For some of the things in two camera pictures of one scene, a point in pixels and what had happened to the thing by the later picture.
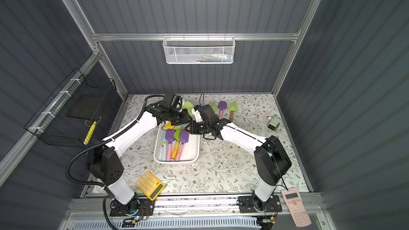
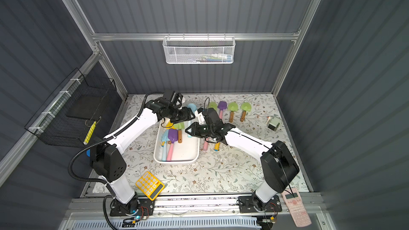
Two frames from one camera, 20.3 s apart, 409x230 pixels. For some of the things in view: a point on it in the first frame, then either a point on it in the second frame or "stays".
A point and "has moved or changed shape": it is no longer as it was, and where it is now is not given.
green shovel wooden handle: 188,105 has moved or changed shape
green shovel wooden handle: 213,105 stays
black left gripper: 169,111 stays
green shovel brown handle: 232,107 stays
